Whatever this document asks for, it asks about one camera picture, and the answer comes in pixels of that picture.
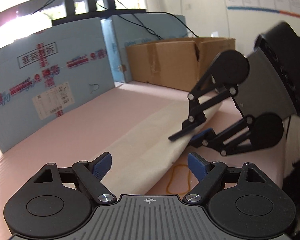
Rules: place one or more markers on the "black power adapter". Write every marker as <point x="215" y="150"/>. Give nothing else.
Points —
<point x="109" y="4"/>
<point x="69" y="8"/>
<point x="91" y="5"/>

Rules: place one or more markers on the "yellow rubber band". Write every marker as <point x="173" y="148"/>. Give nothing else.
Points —
<point x="180" y="180"/>

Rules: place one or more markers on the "white fabric shopping bag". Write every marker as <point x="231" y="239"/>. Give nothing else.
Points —
<point x="144" y="154"/>

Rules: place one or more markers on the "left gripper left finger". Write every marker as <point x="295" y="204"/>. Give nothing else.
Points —
<point x="56" y="201"/>

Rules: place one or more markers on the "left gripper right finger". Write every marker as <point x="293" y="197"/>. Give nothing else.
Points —
<point x="241" y="201"/>

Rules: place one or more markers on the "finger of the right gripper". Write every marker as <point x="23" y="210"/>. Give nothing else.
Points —
<point x="247" y="135"/>
<point x="227" y="71"/>

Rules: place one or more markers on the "large blue foam board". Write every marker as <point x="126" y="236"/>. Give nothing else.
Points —
<point x="48" y="74"/>

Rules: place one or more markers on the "near brown cardboard box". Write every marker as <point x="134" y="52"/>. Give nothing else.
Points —
<point x="176" y="63"/>

